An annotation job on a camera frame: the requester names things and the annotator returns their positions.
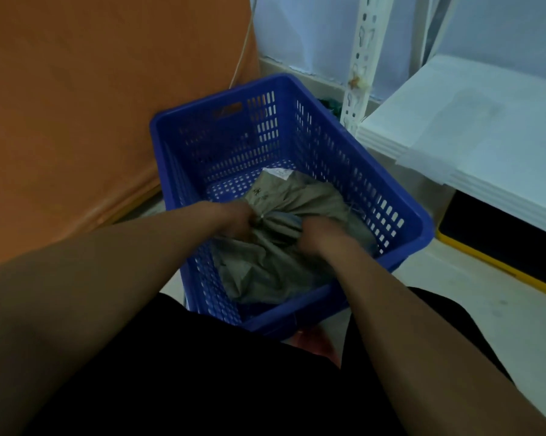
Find person's left forearm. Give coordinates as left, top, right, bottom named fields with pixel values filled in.
left=0, top=202, right=226, bottom=436

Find person's right forearm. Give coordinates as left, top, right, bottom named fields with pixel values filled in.
left=318, top=243, right=546, bottom=436

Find black and yellow crate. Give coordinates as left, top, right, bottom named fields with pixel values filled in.
left=436, top=190, right=546, bottom=299

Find khaki garment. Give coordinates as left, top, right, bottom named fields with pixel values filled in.
left=211, top=167, right=378, bottom=305

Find orange mattress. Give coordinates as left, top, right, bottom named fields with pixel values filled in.
left=0, top=0, right=262, bottom=271

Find white perforated shelf post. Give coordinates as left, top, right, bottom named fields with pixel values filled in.
left=340, top=0, right=394, bottom=134

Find person's black shorts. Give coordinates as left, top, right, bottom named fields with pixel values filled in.
left=21, top=287, right=514, bottom=436

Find white cable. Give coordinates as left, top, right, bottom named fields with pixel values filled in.
left=229, top=0, right=258, bottom=89

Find person's left hand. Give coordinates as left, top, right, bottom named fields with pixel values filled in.
left=206, top=200, right=259, bottom=243

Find blue plastic laundry basket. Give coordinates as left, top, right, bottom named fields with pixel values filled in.
left=149, top=73, right=435, bottom=339

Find stack of white foam boards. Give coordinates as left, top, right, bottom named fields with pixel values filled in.
left=356, top=54, right=546, bottom=241

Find person's right hand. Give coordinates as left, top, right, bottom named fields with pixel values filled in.
left=295, top=217, right=358, bottom=261

